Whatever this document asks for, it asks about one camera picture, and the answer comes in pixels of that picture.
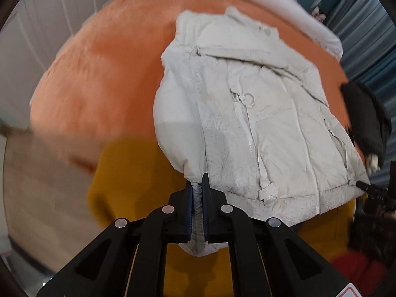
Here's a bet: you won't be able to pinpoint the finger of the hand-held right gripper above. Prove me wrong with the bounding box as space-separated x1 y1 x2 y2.
356 181 396 206

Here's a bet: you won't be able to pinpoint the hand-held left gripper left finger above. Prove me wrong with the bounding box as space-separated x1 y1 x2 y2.
36 181 194 297

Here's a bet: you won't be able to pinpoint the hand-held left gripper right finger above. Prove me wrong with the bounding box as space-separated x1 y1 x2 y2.
202 173 363 297

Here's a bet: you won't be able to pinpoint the white puffer jacket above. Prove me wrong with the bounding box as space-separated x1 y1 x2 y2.
153 6 372 257

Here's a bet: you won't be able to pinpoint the red cloth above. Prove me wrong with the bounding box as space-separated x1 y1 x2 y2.
332 250 393 297

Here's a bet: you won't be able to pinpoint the person's yellow clothing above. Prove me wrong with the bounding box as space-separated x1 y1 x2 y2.
87 139 355 297

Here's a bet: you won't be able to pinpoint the black garment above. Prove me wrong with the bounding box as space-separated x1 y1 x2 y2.
340 81 393 168

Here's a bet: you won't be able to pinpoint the grey-blue curtain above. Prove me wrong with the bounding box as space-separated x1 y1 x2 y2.
325 0 396 192

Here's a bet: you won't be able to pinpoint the orange plush bed blanket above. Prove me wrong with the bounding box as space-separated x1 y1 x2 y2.
29 0 369 174

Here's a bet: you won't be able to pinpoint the plush toys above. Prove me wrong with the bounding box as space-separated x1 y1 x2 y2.
311 6 327 23

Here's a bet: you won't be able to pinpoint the pale pink duvet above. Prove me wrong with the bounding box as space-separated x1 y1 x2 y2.
141 0 344 58

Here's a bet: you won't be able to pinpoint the white panelled wardrobe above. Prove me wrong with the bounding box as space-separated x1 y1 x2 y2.
0 0 124 121

